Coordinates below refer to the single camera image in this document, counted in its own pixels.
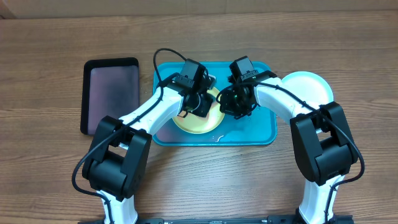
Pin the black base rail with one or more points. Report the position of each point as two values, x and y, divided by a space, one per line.
214 221

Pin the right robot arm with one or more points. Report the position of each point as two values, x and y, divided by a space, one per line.
323 145

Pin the yellow-green plate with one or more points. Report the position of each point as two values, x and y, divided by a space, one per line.
198 125

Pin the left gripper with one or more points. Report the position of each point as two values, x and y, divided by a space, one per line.
203 111

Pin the teal plastic tray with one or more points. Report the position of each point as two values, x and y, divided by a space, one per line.
260 128

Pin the light blue plate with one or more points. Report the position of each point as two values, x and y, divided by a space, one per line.
309 86

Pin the black plastic tray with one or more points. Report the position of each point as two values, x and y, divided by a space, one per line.
110 88

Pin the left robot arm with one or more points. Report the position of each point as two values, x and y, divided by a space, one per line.
115 164

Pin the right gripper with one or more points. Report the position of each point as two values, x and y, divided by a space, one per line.
230 109

